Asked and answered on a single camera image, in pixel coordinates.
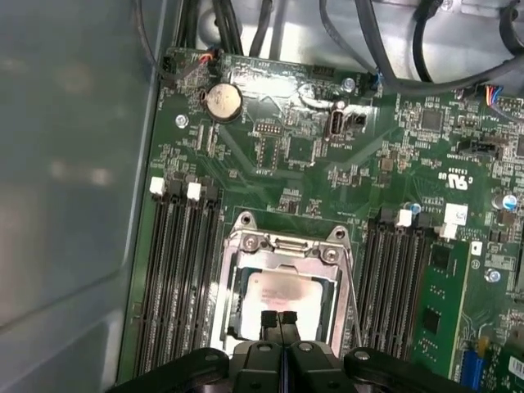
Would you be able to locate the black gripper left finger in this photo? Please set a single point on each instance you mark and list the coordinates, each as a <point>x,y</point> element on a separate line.
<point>254,368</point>

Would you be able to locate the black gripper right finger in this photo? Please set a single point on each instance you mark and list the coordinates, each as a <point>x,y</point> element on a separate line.
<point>311,368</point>

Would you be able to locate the metal socket cover frame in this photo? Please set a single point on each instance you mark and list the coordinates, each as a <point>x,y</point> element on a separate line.
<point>223,303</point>

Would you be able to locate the silver square CPU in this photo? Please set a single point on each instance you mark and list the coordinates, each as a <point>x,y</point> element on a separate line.
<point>286,290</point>

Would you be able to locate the CPU socket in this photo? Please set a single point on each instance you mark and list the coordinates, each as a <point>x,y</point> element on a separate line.
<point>235,311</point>

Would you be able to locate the thin metal locking lever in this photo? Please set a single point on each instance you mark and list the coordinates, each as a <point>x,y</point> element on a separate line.
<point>353,294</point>

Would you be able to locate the RAM slot with black clips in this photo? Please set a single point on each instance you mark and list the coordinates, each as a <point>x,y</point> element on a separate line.
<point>407,286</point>
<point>206,266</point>
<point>374,286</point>
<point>170,266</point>

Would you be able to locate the RAM slot with white clips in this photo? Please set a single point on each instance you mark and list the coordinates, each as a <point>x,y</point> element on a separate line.
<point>152,266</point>
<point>187,266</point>
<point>391,286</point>

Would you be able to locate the green RAM stick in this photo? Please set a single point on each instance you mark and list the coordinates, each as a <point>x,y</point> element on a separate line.
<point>444,294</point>

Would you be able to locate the green motherboard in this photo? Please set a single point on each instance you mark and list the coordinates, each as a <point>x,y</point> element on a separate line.
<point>348,172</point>

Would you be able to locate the silver board screw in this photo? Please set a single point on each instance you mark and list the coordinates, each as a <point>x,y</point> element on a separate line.
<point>181,120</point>
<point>348,84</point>
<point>493,275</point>

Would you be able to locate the white board connector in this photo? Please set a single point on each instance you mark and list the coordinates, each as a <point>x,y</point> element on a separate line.
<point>455,215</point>

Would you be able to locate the internal USB port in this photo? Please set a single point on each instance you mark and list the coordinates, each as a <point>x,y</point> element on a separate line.
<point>336,125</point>

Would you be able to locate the round coin battery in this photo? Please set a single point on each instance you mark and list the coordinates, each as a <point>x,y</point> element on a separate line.
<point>224,102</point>

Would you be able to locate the square black chip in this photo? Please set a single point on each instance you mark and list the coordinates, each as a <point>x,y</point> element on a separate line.
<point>431,120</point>

